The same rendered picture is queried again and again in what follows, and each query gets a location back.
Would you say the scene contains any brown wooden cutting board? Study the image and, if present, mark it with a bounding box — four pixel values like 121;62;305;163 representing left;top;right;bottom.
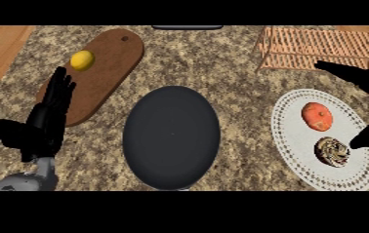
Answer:
35;27;146;128

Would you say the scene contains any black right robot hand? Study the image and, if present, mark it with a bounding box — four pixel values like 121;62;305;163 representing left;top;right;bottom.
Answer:
313;59;369;150

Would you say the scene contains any white lace placemat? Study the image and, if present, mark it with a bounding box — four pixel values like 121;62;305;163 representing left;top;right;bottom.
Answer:
271;88;369;192

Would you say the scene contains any orange squash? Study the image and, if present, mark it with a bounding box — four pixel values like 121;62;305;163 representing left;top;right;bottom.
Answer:
299;101;335;133

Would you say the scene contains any brown striped round vegetable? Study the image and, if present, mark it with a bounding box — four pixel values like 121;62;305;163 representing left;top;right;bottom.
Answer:
313;136;351;169

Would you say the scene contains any wicker tiered shelf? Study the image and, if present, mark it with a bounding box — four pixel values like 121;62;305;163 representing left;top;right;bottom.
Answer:
254;25;369;73

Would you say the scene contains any dark grey oval plate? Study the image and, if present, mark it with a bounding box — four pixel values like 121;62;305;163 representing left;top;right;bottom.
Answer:
122;85;221;191

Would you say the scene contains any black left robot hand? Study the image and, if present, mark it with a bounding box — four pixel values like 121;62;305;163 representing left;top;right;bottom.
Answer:
0;66;78;163

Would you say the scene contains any yellow lemon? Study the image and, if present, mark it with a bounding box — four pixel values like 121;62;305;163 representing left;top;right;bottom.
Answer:
69;50;96;72

